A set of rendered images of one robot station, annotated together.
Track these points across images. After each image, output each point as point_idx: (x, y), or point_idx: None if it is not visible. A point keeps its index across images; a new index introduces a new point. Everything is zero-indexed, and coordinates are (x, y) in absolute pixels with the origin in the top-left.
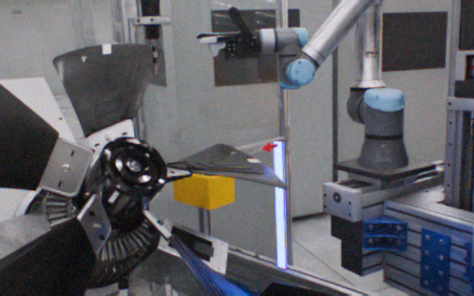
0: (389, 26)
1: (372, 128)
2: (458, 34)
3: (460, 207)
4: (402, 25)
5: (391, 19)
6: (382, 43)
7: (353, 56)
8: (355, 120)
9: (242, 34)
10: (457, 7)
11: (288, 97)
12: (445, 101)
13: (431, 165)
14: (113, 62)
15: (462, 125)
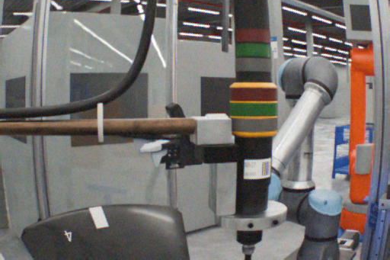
0: (215, 88)
1: (318, 232)
2: (380, 140)
3: None
4: (225, 88)
5: (216, 82)
6: (210, 103)
7: (187, 114)
8: (287, 219)
9: (184, 136)
10: (379, 117)
11: (176, 179)
12: (378, 203)
13: (354, 253)
14: (120, 245)
15: (388, 222)
